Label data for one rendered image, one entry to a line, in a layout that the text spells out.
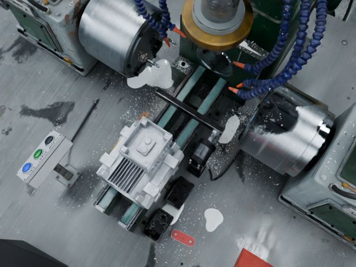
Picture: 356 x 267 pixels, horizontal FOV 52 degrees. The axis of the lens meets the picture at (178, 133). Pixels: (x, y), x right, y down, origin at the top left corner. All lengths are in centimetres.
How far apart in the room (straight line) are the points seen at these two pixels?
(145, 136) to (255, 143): 32
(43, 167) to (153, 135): 33
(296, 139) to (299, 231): 43
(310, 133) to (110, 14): 68
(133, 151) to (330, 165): 54
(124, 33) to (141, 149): 36
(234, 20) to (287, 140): 36
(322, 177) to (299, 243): 40
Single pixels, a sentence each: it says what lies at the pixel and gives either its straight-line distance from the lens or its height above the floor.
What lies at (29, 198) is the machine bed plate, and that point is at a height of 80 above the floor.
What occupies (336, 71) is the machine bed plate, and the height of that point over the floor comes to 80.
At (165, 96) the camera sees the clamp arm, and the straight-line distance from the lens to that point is 118.
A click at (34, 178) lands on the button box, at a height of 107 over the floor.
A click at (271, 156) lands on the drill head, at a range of 110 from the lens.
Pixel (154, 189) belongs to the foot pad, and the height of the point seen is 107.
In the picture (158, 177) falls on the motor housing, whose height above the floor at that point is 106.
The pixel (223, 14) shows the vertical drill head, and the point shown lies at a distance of 90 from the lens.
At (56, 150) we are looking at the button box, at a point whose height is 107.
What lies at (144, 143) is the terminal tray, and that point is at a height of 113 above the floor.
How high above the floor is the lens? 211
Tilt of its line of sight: 72 degrees down
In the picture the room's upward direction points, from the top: 2 degrees clockwise
